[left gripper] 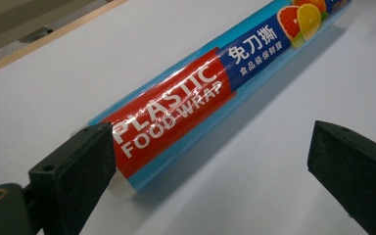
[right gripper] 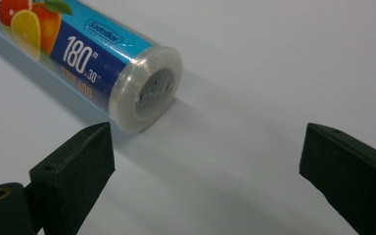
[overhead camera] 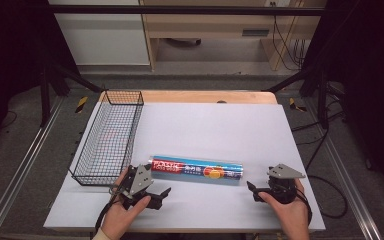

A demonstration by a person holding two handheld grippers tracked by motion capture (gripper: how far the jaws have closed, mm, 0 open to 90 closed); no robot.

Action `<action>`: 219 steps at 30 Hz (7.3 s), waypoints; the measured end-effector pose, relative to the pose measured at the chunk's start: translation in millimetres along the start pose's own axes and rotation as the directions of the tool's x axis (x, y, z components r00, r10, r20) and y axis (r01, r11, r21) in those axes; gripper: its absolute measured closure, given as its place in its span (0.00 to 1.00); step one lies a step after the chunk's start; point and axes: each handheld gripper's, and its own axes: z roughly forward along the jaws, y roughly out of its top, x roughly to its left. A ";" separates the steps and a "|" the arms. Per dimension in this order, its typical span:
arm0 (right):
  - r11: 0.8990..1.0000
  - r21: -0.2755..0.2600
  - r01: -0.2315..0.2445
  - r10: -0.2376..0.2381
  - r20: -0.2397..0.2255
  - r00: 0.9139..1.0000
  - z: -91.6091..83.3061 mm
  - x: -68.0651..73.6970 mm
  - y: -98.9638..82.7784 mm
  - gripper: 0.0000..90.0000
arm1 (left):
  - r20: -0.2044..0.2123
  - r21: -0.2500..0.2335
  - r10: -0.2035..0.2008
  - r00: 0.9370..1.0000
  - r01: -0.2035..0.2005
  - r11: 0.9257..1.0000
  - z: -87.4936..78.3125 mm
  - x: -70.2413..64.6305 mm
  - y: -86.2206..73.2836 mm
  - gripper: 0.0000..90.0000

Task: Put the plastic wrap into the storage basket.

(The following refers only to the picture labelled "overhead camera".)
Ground wooden table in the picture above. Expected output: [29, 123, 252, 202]
[98, 89, 279, 105]

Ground black wire basket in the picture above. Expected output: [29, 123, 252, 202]
[68, 89, 145, 187]

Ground white table mat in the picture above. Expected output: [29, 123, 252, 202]
[43, 101, 327, 233]

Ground hand-held gripper cable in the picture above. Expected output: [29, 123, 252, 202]
[294, 174, 349, 225]
[94, 181, 129, 233]

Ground black horizontal frame bar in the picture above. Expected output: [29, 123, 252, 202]
[46, 4, 328, 17]

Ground aluminium floor rail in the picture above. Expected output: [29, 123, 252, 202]
[303, 99, 383, 240]
[0, 95, 65, 240]

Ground right hand-held gripper cable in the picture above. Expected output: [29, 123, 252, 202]
[294, 174, 349, 225]

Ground blue plastic wrap roll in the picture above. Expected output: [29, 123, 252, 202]
[148, 154, 245, 185]

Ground person's right hand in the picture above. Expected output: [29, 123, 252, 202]
[257, 178, 311, 240]

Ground black curtain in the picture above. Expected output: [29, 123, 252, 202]
[0, 0, 81, 161]
[301, 0, 384, 201]

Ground person's left hand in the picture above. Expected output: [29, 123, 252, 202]
[99, 167, 152, 240]

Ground black metal stand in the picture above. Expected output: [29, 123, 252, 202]
[39, 59, 105, 128]
[265, 64, 331, 130]

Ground black hanging cables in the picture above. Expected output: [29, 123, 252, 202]
[269, 1, 307, 72]

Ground light wooden desk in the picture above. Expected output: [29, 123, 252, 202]
[139, 0, 328, 72]

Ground white cabinet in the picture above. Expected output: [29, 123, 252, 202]
[47, 0, 151, 67]

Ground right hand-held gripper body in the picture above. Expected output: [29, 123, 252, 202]
[266, 163, 307, 205]

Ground thin black floor cable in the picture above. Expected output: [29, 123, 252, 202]
[0, 110, 18, 131]

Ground left hand-held gripper cable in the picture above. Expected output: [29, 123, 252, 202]
[94, 181, 129, 233]

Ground yellow black floor tape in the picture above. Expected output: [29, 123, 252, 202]
[75, 95, 90, 115]
[288, 97, 308, 113]

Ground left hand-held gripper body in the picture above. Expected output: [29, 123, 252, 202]
[119, 163, 155, 210]

